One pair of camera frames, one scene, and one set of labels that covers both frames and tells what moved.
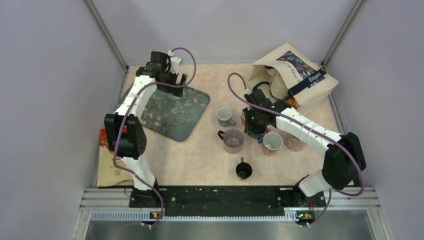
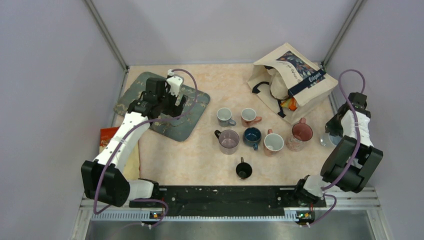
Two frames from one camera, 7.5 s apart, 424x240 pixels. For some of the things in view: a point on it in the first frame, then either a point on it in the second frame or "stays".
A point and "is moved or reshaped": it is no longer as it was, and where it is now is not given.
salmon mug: [272, 142] stays
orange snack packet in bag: [293, 102] stays
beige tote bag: [285, 74] stays
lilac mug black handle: [233, 139] is moved or reshaped
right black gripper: [250, 127] to [334, 131]
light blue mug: [224, 115] stays
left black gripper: [176, 91] to [174, 110]
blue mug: [259, 136] is moved or reshaped
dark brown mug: [243, 169] stays
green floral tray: [174, 118] stays
